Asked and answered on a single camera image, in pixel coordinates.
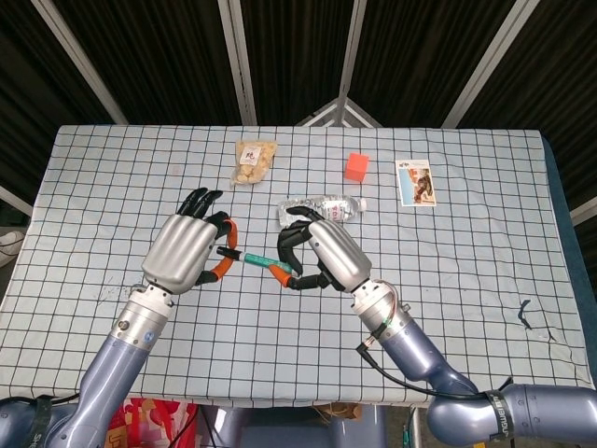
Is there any red shopping bag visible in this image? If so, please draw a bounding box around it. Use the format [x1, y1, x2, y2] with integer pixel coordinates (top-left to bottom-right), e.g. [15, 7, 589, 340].
[104, 398, 200, 448]

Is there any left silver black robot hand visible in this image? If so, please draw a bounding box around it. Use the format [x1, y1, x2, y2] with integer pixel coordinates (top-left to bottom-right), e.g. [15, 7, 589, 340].
[141, 187, 240, 296]

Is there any white sneaker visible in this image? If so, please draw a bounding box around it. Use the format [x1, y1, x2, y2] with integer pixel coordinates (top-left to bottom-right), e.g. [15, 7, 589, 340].
[0, 229, 25, 268]

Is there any brown paper bag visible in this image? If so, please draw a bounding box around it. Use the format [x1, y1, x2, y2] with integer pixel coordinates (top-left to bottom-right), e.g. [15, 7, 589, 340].
[314, 403, 364, 420]

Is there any clear bag of snacks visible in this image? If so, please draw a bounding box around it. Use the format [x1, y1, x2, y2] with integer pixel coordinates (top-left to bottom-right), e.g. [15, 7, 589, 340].
[229, 139, 279, 190]

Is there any clear plastic water bottle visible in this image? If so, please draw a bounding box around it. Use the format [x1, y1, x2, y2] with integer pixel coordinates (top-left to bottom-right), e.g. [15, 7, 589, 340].
[278, 194, 368, 229]

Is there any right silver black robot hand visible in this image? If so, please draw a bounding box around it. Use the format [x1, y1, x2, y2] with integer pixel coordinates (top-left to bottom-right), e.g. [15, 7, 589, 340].
[270, 206, 373, 295]

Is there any green white marker pen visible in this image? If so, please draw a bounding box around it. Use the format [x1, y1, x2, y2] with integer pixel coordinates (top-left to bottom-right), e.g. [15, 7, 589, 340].
[240, 251, 293, 276]

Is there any blue plastic chair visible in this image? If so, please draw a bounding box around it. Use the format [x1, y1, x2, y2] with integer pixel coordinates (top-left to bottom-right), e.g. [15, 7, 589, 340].
[200, 404, 388, 448]

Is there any picture card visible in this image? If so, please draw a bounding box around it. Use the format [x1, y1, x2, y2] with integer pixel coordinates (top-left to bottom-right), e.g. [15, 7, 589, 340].
[395, 159, 438, 207]

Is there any white metal frame foot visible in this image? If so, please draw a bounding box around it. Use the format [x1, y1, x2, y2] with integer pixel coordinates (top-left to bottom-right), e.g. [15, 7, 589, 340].
[296, 96, 383, 128]

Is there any light blue checkered tablecloth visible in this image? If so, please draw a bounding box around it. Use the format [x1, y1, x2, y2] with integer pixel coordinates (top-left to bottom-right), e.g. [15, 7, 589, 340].
[0, 123, 591, 416]

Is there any orange cube block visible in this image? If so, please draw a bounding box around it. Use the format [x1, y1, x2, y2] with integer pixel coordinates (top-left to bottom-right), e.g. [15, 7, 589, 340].
[344, 151, 370, 182]

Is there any white metal partition post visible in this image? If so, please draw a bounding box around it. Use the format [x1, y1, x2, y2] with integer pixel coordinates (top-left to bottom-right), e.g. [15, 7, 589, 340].
[441, 0, 540, 128]
[336, 0, 369, 125]
[217, 0, 258, 126]
[31, 0, 128, 125]

